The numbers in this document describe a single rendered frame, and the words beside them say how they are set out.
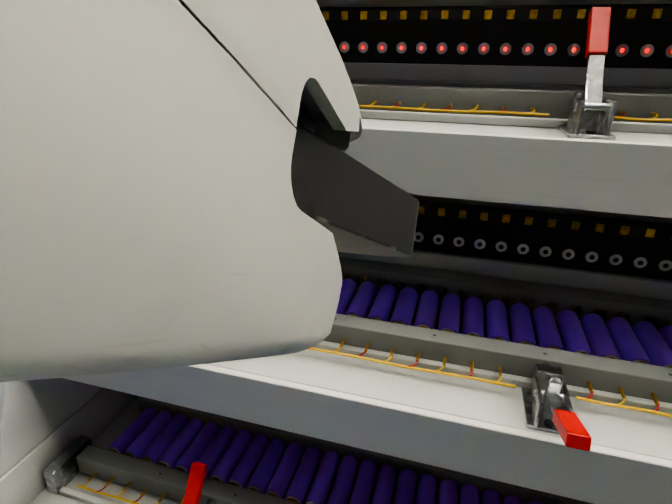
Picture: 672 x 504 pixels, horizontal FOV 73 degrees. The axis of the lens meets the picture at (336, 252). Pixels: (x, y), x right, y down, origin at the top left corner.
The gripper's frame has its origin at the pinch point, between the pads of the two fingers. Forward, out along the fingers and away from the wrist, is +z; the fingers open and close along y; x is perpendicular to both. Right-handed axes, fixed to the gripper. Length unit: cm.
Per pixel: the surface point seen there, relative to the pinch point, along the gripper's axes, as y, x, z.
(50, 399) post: -29.7, -15.9, 26.1
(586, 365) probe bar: 17.6, -3.5, 22.8
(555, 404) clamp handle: 14.6, -6.0, 17.8
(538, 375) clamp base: 14.1, -4.7, 21.2
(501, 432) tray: 11.8, -8.6, 19.1
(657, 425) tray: 22.0, -6.6, 22.1
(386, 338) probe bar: 3.0, -4.1, 23.1
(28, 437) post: -29.7, -19.3, 24.4
